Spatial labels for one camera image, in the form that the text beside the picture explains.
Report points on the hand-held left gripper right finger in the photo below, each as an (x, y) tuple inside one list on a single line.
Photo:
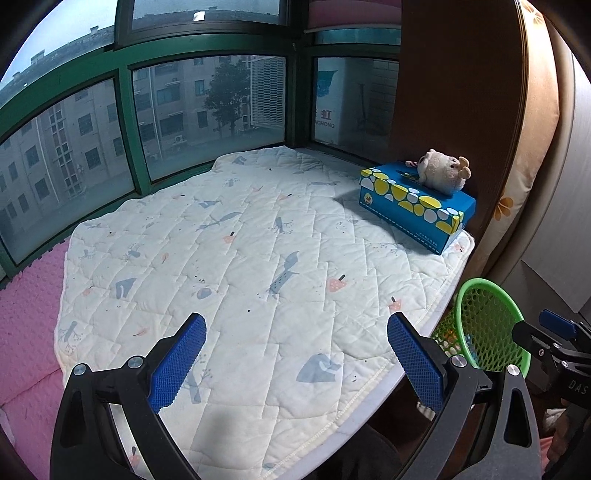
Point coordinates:
[(415, 364)]

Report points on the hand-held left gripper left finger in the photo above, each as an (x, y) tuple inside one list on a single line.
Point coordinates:
[(178, 364)]

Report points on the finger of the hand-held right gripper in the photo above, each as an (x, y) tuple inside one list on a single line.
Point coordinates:
[(558, 325), (535, 339)]

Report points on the green plastic mesh basket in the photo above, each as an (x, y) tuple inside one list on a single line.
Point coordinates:
[(489, 323)]

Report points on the cream printed quilt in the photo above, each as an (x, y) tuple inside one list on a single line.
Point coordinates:
[(254, 277)]

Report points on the blue patterned tissue box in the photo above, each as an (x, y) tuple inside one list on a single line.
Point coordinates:
[(406, 212)]

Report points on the pink foam mat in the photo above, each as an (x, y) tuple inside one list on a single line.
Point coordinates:
[(27, 323)]

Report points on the beige floral cushion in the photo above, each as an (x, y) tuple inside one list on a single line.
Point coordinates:
[(526, 161)]

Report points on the beige plush toy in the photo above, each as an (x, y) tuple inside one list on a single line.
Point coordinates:
[(438, 170)]

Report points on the white printed box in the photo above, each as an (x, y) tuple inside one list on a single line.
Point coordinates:
[(355, 101)]

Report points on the brown wooden panel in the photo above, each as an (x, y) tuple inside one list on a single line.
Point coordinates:
[(452, 69)]

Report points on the white louvred outdoor unit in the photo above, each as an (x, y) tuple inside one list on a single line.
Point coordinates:
[(268, 92)]

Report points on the green window frame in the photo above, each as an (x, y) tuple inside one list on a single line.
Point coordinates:
[(131, 129)]

